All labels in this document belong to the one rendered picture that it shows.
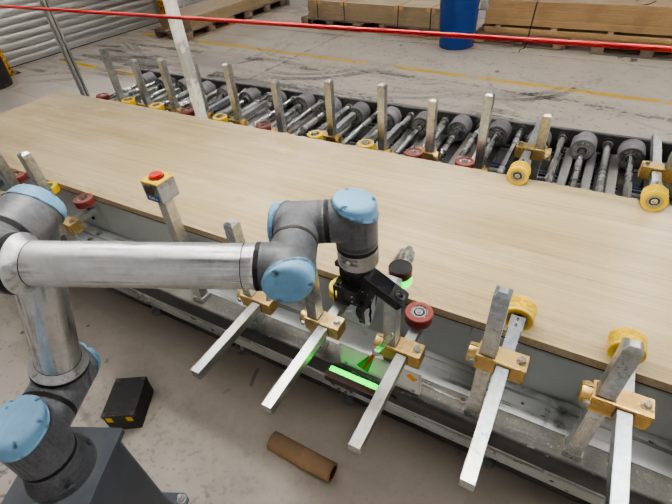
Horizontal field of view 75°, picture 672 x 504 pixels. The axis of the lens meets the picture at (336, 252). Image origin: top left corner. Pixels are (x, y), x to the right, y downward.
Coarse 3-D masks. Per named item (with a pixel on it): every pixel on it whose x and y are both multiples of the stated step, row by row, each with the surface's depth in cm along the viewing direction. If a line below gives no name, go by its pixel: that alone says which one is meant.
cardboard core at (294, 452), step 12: (276, 432) 188; (276, 444) 183; (288, 444) 182; (300, 444) 183; (288, 456) 180; (300, 456) 178; (312, 456) 178; (312, 468) 175; (324, 468) 174; (336, 468) 179; (324, 480) 174
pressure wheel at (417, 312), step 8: (416, 304) 126; (424, 304) 126; (408, 312) 124; (416, 312) 124; (424, 312) 124; (432, 312) 123; (408, 320) 123; (416, 320) 121; (424, 320) 121; (432, 320) 124; (416, 328) 123; (424, 328) 123
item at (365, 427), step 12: (408, 336) 123; (396, 360) 117; (396, 372) 114; (384, 384) 112; (384, 396) 109; (372, 408) 107; (372, 420) 105; (360, 432) 103; (348, 444) 101; (360, 444) 101
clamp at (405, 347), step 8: (376, 336) 123; (400, 336) 122; (376, 344) 122; (400, 344) 120; (408, 344) 120; (416, 344) 120; (384, 352) 122; (392, 352) 120; (400, 352) 118; (408, 352) 118; (424, 352) 120; (408, 360) 119; (416, 360) 117; (416, 368) 119
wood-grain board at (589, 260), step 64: (0, 128) 253; (64, 128) 246; (128, 128) 240; (192, 128) 234; (256, 128) 228; (128, 192) 187; (192, 192) 183; (256, 192) 180; (320, 192) 176; (384, 192) 173; (448, 192) 170; (512, 192) 167; (576, 192) 164; (320, 256) 146; (384, 256) 144; (448, 256) 142; (512, 256) 140; (576, 256) 137; (640, 256) 135; (576, 320) 118; (640, 320) 117
